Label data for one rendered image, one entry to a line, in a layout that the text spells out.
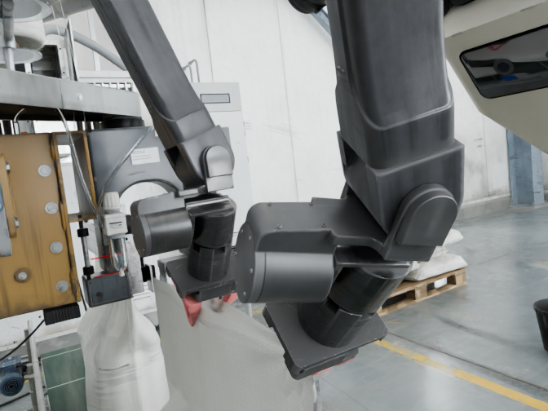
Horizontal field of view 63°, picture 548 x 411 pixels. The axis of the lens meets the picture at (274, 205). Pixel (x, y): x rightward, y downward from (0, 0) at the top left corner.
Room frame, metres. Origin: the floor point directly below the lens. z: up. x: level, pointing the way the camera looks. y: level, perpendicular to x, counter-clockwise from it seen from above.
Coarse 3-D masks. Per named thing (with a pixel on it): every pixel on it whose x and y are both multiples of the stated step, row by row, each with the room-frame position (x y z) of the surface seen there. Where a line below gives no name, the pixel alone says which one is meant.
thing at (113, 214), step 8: (112, 192) 0.80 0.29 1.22; (104, 200) 0.80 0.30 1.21; (112, 200) 0.80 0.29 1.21; (104, 208) 0.80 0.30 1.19; (112, 208) 0.80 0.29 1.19; (120, 208) 0.84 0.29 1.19; (104, 216) 0.79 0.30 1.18; (112, 216) 0.80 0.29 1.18; (120, 216) 0.80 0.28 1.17; (104, 224) 0.80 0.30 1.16; (112, 224) 0.79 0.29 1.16; (120, 224) 0.80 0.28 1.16; (104, 232) 0.81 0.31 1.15; (112, 232) 0.79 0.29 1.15; (120, 232) 0.80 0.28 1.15; (104, 240) 0.83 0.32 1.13; (128, 240) 0.85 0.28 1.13; (120, 272) 0.81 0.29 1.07
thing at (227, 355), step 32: (160, 288) 0.81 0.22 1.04; (160, 320) 0.83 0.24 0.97; (224, 320) 0.56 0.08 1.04; (256, 320) 0.53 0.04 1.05; (192, 352) 0.66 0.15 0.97; (224, 352) 0.57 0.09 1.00; (256, 352) 0.51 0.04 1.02; (192, 384) 0.68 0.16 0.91; (224, 384) 0.57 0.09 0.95; (256, 384) 0.52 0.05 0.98; (288, 384) 0.47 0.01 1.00
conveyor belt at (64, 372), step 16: (48, 352) 2.34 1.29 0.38; (64, 352) 2.31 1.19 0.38; (80, 352) 2.28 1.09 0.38; (48, 368) 2.13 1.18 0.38; (64, 368) 2.10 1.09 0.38; (80, 368) 2.08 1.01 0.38; (48, 384) 1.94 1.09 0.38; (64, 384) 1.92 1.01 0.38; (80, 384) 1.90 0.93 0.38; (64, 400) 1.77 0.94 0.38; (80, 400) 1.75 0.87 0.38
